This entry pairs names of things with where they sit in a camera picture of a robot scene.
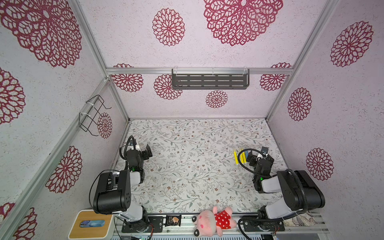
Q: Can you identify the yellow highlighter pen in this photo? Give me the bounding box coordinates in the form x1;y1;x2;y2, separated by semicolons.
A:
234;151;239;165
240;152;245;164

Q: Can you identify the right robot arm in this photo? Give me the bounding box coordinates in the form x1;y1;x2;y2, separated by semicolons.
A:
238;147;326;222

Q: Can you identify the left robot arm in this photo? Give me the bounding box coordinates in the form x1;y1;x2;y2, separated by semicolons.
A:
89;135;153;226

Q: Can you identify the small dark snack packet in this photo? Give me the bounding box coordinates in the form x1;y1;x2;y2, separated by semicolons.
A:
165;215;182;227

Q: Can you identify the pink pig plush toy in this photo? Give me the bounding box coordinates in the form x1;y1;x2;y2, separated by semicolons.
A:
192;206;237;238

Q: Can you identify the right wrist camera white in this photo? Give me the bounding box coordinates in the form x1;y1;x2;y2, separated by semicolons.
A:
256;147;269;160

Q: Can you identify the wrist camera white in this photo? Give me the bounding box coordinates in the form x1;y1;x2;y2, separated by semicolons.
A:
131;144;141;151
256;147;269;160

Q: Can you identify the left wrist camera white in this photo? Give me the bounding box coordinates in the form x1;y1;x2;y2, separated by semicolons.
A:
131;144;141;151

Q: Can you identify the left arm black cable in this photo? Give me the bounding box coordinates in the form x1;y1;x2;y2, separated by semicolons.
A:
119;134;136;161

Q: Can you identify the black wire wall rack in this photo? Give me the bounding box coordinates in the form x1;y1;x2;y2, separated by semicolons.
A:
78;95;111;137

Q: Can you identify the dark grey wall shelf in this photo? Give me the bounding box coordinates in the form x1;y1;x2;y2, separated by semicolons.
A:
171;69;250;90

